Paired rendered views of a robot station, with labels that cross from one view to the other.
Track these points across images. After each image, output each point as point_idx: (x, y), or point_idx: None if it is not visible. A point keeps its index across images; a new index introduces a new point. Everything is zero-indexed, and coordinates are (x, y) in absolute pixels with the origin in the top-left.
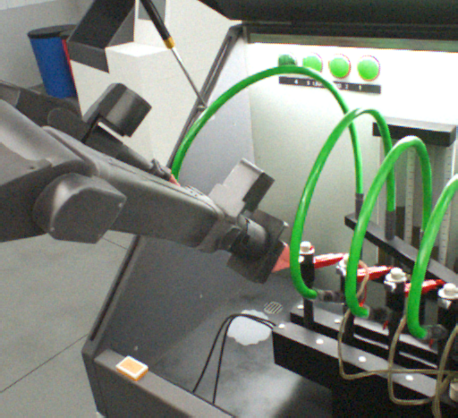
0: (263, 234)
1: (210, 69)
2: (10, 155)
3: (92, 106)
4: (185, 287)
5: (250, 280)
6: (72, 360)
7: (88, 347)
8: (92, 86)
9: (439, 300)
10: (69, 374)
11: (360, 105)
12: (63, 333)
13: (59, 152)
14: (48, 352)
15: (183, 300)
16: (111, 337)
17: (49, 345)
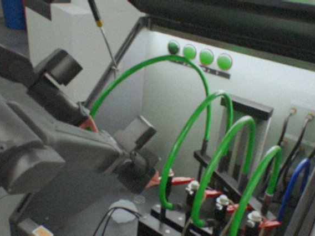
0: (144, 163)
1: (123, 43)
2: None
3: (42, 61)
4: (85, 181)
5: (131, 191)
6: (0, 208)
7: (14, 216)
8: (38, 27)
9: (248, 221)
10: None
11: (218, 90)
12: None
13: (23, 133)
14: None
15: (83, 189)
16: (31, 211)
17: None
